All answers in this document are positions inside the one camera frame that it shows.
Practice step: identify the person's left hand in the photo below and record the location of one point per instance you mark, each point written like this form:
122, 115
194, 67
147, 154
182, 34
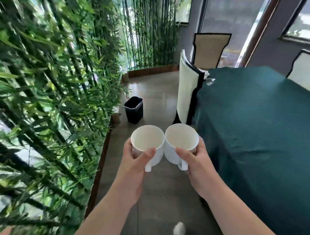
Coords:
130, 167

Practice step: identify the person's right hand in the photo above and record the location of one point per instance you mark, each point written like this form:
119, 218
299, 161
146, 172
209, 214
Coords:
198, 174

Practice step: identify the person's right thumb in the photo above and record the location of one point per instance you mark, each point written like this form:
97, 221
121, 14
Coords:
185, 157

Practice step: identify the person's left thumb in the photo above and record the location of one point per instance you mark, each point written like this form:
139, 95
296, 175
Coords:
145, 155

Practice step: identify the white ceramic mug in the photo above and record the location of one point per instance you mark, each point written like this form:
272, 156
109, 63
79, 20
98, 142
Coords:
180, 142
146, 142

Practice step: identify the person's left forearm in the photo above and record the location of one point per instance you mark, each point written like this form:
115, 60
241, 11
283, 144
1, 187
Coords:
106, 213

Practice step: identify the person's right forearm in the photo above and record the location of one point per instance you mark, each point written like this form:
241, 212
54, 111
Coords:
232, 210

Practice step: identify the black waste bin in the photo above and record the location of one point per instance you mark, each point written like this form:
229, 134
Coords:
133, 109

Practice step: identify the wooden planter edging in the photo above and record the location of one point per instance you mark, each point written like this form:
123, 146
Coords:
99, 169

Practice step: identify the cream chair with black trim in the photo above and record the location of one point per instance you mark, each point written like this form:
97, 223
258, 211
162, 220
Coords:
187, 92
299, 69

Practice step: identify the person's white shoe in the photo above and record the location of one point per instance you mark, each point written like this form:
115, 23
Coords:
179, 228

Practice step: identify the dark green tablecloth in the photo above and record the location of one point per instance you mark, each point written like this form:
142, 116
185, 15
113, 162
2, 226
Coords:
254, 135

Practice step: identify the clear glass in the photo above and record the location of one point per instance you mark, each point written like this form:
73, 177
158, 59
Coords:
210, 81

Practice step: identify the wooden planter box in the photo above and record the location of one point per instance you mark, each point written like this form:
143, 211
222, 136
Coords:
150, 70

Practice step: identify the bamboo plant hedge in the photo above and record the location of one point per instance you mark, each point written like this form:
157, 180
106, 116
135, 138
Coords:
48, 109

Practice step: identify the beige chair with black trim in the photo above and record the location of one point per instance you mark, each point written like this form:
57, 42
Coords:
209, 50

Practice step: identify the window with dark frame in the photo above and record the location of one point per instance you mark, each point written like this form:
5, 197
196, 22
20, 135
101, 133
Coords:
296, 21
183, 11

